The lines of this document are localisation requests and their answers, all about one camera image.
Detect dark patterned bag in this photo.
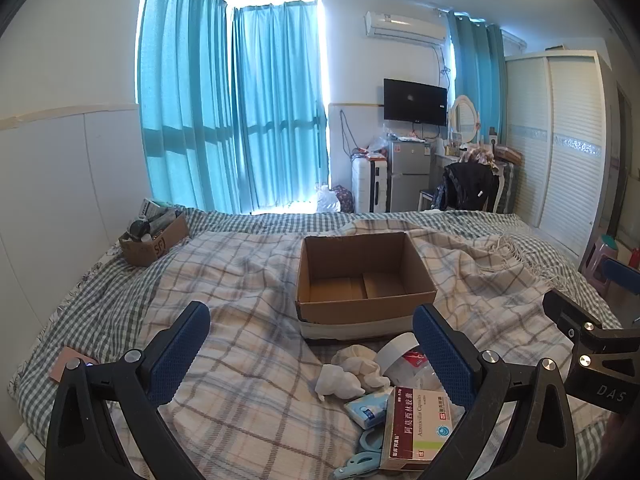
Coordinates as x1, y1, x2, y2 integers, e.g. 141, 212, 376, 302
331, 185, 355, 213

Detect white air conditioner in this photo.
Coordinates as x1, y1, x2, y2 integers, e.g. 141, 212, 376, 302
364, 10, 448, 44

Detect large open cardboard box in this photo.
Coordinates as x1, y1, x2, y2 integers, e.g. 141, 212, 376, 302
294, 231, 439, 344

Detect silver small fridge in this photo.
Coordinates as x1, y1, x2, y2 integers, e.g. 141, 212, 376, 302
389, 140, 435, 213

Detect white suitcase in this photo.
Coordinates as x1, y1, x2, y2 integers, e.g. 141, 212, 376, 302
351, 157, 390, 214

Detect beige plaid blanket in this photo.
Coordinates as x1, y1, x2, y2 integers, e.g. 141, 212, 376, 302
145, 220, 592, 480

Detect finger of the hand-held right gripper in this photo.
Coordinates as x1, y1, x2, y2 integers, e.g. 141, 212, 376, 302
602, 258, 640, 289
542, 288, 640, 356

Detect pink plastic stool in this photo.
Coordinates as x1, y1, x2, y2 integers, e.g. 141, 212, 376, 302
580, 239, 621, 292

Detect pink card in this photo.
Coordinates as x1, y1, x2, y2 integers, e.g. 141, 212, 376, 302
50, 346, 94, 386

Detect red and white medicine box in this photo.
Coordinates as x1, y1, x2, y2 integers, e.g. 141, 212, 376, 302
379, 386, 464, 472

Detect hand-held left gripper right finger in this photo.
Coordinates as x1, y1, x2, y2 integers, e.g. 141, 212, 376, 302
412, 303, 586, 480

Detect clear plastic bag red label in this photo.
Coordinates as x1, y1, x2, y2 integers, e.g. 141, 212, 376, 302
387, 350, 444, 394

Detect black wall television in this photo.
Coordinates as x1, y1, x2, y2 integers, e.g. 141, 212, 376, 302
383, 78, 448, 127

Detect black wall cable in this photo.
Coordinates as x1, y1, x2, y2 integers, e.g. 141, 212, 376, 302
339, 109, 352, 157

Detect narrow teal curtain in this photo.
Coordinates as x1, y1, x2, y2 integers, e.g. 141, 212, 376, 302
446, 10, 507, 147

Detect white printed packet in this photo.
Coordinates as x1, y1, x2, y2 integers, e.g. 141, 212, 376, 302
140, 199, 174, 221

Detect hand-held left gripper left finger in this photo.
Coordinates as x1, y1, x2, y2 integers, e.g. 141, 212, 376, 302
45, 301, 211, 480

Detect light blue scissors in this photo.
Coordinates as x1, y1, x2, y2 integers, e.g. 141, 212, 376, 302
332, 427, 389, 479

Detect white wardrobe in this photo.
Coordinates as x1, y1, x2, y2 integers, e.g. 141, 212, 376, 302
504, 50, 619, 262

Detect white chair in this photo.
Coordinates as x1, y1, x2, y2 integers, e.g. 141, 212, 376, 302
419, 162, 504, 214

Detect crumpled white tissue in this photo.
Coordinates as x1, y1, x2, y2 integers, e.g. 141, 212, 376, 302
332, 344, 394, 391
315, 364, 364, 402

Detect small cardboard box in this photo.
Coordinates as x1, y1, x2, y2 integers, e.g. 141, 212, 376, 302
119, 212, 191, 267

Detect grey suitcase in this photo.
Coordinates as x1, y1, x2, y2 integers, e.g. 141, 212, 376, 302
492, 158, 516, 214

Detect green checkered bed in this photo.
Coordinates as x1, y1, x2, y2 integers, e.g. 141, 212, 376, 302
7, 207, 624, 480

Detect wide teal curtain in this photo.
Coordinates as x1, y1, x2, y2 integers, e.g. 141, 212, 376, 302
137, 0, 236, 214

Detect blue tissue packet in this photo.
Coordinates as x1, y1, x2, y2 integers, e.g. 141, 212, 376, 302
345, 392, 394, 430

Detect white oval mirror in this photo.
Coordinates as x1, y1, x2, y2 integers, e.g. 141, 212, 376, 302
449, 95, 481, 145

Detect white tape roll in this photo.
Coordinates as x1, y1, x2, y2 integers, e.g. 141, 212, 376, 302
375, 332, 424, 379

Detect black jacket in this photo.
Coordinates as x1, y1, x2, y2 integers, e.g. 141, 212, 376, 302
436, 161, 496, 212

